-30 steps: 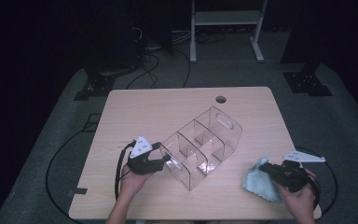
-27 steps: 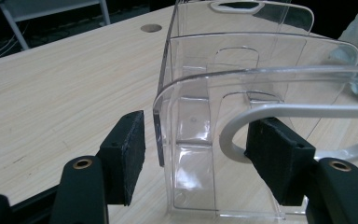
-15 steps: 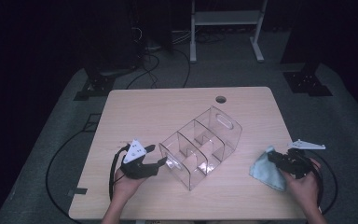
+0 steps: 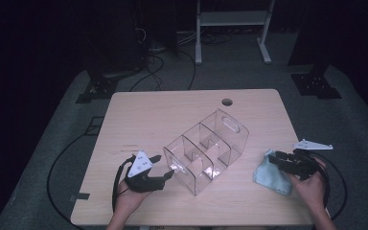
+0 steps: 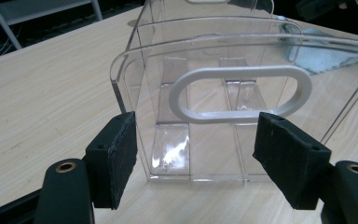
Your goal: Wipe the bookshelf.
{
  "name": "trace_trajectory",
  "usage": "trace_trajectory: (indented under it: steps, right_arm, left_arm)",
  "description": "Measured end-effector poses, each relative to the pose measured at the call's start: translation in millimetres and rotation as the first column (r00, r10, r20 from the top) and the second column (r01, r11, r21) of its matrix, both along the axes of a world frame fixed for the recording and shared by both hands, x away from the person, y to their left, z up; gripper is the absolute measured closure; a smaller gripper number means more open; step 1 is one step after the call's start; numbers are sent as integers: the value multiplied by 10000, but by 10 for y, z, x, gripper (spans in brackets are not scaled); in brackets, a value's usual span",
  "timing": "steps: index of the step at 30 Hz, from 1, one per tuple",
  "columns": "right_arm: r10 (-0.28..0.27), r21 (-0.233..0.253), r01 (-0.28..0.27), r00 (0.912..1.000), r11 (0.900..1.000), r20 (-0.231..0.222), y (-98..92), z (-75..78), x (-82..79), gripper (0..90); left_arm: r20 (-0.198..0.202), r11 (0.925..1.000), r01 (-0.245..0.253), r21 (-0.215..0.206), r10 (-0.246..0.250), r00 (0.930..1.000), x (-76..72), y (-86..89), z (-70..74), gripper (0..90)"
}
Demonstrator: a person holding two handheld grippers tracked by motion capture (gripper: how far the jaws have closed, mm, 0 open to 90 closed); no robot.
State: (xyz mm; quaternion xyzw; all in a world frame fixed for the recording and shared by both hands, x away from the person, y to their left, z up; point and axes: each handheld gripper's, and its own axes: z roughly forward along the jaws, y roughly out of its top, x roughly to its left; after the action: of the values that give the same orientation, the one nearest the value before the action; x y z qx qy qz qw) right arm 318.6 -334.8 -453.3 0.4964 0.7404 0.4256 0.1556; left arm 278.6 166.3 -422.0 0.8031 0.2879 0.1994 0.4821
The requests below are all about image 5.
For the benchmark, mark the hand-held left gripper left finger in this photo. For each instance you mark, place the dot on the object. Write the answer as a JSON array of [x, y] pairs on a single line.
[[115, 161]]

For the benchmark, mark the clear acrylic divided organizer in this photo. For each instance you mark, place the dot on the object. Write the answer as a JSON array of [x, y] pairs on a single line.
[[223, 102]]

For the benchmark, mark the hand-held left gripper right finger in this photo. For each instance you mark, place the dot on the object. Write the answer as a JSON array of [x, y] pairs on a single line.
[[292, 158]]

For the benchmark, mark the white metal stand frame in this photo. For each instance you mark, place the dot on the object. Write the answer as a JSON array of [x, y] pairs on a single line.
[[34, 12]]

